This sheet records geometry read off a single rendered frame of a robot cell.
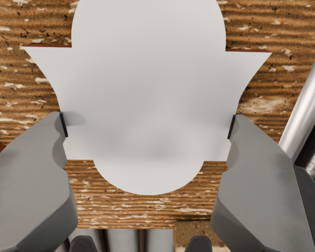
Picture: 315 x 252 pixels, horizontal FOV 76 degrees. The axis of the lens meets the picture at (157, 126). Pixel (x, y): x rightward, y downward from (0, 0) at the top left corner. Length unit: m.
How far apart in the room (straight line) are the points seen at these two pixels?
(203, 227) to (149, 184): 0.08
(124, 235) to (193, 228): 0.09
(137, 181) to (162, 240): 0.13
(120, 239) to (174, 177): 0.14
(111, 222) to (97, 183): 0.05
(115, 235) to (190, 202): 0.11
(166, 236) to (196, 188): 0.10
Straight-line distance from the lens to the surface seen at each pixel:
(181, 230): 0.21
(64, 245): 0.34
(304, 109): 0.19
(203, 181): 0.18
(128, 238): 0.28
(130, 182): 0.16
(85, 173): 0.17
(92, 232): 0.29
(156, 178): 0.16
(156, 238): 0.28
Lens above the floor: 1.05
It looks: 58 degrees down
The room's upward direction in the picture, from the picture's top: 179 degrees clockwise
